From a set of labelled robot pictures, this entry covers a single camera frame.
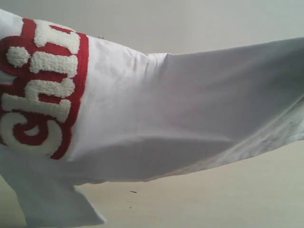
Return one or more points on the white t-shirt red lettering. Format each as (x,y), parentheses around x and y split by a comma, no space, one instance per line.
(75,109)

